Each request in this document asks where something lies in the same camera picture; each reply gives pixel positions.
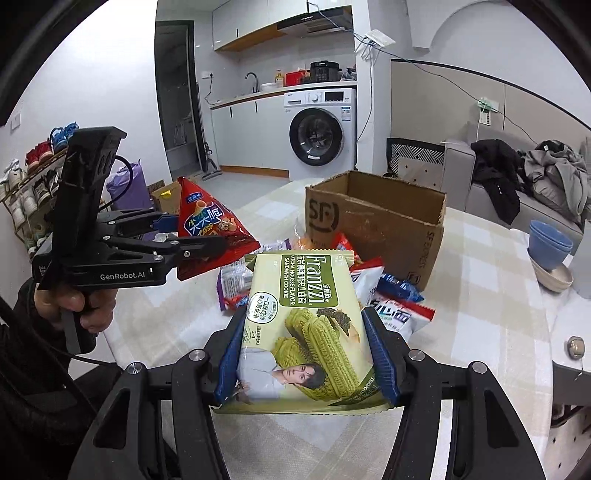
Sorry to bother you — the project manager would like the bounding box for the small beige earbud case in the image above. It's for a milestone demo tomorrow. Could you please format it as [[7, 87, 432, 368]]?
[[566, 336, 586, 361]]

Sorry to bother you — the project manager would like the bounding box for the grey sofa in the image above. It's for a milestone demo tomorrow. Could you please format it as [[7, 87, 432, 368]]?
[[442, 123, 590, 246]]

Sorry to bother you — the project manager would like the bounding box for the checkered beige tablecloth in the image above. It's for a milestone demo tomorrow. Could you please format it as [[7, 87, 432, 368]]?
[[106, 209, 552, 479]]

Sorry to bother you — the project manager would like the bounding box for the purple bag on floor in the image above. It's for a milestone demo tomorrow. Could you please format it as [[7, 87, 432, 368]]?
[[106, 161, 152, 210]]

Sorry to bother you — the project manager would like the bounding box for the brown SF cardboard box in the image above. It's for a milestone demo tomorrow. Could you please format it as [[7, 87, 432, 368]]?
[[304, 171, 446, 291]]

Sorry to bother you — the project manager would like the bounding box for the small red snack packet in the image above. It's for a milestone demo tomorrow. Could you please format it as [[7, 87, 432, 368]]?
[[331, 232, 362, 264]]

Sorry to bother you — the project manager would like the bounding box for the black rice cooker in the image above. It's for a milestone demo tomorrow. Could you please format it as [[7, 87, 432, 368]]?
[[310, 60, 342, 83]]

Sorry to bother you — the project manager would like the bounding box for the small cardboard box on floor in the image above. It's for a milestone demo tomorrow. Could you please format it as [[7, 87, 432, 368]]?
[[147, 180, 181, 214]]

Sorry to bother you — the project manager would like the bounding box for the white washing machine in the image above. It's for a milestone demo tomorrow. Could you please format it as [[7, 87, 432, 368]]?
[[283, 87, 358, 181]]

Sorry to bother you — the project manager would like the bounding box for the red triangular snack bag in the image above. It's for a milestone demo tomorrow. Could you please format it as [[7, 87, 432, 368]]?
[[177, 177, 260, 281]]

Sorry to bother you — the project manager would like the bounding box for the white electric kettle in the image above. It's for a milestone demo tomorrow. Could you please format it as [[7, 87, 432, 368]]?
[[570, 231, 591, 300]]

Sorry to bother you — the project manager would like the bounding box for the patterned black chair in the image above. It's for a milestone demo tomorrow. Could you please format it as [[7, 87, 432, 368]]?
[[386, 137, 445, 185]]

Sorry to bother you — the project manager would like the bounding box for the beige plate stack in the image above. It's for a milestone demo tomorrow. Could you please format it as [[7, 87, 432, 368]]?
[[531, 258, 574, 293]]

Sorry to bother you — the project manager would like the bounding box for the range hood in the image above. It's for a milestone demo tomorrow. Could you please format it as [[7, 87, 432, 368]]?
[[276, 6, 353, 37]]

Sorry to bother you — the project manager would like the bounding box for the green Franzzi cookie pack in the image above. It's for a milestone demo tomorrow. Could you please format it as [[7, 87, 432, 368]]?
[[219, 250, 394, 414]]

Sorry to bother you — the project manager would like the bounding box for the grey jacket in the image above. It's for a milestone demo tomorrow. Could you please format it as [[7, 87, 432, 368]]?
[[522, 140, 590, 224]]

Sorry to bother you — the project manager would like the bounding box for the person's left hand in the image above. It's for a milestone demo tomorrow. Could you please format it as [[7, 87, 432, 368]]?
[[34, 285, 118, 334]]

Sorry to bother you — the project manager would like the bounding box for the white red noodle snack bag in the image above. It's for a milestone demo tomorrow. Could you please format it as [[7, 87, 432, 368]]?
[[370, 292, 436, 342]]

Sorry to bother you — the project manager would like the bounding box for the black jacket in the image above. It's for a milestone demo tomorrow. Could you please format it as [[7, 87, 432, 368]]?
[[470, 139, 522, 225]]

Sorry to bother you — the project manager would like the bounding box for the purple white snack bag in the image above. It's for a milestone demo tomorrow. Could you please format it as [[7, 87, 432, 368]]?
[[216, 239, 291, 312]]

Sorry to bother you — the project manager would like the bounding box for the shoe rack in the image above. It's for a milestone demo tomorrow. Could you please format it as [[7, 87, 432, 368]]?
[[1, 122, 79, 258]]

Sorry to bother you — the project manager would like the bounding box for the blue cookie pack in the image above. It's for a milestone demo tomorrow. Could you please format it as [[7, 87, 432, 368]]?
[[377, 273, 424, 303]]

